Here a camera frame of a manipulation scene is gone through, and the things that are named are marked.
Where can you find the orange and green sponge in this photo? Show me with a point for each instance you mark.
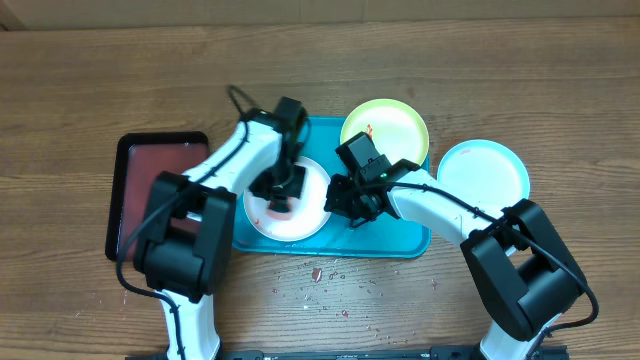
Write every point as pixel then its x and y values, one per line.
pixel 280 212

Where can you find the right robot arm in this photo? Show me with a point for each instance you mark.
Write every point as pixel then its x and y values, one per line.
pixel 524 273

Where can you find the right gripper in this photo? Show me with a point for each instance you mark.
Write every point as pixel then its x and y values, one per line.
pixel 346 204

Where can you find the teal plastic tray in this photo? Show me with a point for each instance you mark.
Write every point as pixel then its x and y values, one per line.
pixel 384 238

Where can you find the light blue plate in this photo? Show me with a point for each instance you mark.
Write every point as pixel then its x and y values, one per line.
pixel 487 171

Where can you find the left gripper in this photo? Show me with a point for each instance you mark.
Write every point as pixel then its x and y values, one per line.
pixel 295 191

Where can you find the white plate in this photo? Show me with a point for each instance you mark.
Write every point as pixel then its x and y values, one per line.
pixel 306 216

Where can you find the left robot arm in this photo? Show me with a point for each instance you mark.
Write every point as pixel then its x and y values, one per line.
pixel 183 244

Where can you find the yellow-green plate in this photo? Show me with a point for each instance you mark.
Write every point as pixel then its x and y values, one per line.
pixel 396 129

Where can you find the black tray with red water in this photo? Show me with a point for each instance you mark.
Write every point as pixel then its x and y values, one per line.
pixel 140 158

